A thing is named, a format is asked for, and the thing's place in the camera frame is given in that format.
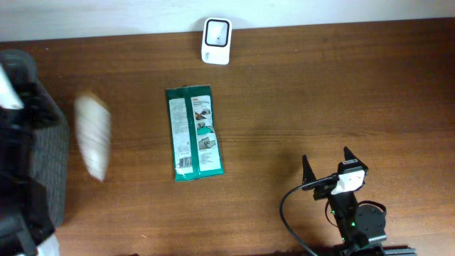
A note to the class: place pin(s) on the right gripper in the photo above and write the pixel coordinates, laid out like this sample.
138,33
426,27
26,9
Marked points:
325,190

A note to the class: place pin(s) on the green wipes pack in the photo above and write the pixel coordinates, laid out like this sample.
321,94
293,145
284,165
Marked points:
195,147

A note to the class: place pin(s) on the white cream tube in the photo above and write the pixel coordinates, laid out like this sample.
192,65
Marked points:
93,133

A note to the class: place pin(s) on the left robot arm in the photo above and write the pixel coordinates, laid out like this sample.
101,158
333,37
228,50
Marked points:
25,220

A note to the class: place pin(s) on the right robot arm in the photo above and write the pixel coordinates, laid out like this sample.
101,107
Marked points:
360,223

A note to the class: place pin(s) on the white barcode scanner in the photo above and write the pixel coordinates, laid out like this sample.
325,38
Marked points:
216,41

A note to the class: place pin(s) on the grey plastic mesh basket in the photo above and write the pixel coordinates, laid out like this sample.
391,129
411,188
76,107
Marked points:
49,164

